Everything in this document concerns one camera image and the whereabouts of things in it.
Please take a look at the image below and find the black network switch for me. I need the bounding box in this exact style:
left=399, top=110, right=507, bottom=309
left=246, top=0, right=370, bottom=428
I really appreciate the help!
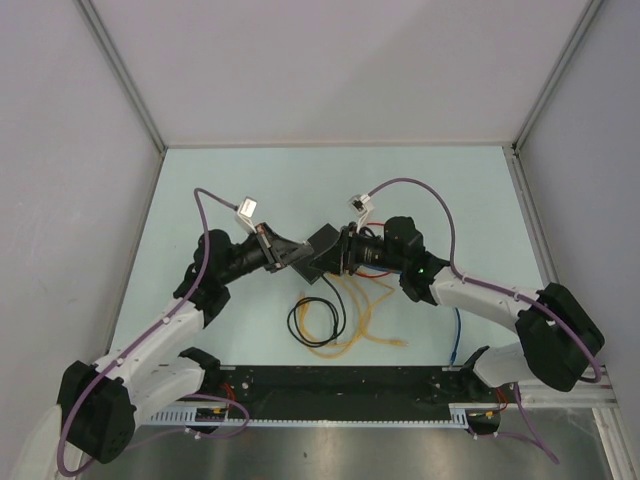
left=292, top=223, right=340, bottom=285

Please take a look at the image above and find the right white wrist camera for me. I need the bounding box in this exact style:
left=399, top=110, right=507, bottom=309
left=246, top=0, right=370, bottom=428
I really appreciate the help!
left=348, top=194, right=375, bottom=232

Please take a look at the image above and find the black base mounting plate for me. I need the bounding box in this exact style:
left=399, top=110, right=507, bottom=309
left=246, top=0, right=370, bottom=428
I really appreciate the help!
left=200, top=366, right=515, bottom=422

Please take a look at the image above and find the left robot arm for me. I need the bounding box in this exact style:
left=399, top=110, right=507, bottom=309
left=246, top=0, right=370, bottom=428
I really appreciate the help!
left=56, top=223, right=313, bottom=464

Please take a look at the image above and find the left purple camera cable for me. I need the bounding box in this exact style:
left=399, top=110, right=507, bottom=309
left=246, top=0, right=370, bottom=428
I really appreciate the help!
left=57, top=187, right=251, bottom=476

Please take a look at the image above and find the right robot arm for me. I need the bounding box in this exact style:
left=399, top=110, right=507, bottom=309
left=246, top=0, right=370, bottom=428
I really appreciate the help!
left=311, top=216, right=605, bottom=401

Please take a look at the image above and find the black ethernet cable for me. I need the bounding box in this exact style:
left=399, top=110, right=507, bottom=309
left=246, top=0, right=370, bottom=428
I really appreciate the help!
left=287, top=273, right=347, bottom=346

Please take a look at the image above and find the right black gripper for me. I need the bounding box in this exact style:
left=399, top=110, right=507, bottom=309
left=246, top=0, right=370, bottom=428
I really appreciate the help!
left=309, top=222, right=405, bottom=277

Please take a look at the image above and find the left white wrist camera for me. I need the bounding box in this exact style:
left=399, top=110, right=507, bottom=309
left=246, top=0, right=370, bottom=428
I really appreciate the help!
left=235, top=197, right=258, bottom=234

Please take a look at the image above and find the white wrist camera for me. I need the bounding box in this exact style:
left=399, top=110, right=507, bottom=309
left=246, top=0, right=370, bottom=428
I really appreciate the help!
left=235, top=197, right=258, bottom=234
left=348, top=194, right=375, bottom=232

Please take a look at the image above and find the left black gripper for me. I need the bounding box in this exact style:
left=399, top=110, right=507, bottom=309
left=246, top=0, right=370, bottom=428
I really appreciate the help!
left=218, top=222, right=312, bottom=286

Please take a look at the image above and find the blue ethernet cable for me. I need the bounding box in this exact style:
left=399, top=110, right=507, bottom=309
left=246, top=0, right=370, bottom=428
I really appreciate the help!
left=449, top=307, right=462, bottom=364

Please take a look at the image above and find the grey slotted cable duct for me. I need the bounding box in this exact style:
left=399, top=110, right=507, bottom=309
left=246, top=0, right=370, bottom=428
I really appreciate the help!
left=149, top=402, right=496, bottom=432

